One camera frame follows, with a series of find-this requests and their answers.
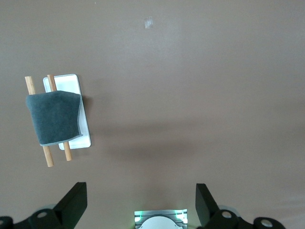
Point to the wooden dowel rod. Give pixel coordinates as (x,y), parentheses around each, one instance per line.
(51,83)
(30,86)

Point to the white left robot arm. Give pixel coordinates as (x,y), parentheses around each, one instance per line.
(159,224)

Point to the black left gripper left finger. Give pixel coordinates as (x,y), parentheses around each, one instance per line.
(71,202)

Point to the clear tape piece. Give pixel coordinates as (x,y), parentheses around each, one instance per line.
(149,22)

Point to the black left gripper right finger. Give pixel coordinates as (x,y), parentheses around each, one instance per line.
(206,205)

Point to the dark grey microfibre cloth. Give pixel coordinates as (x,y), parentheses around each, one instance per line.
(54,117)

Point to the white rectangular tray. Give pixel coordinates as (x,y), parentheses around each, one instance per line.
(69,83)

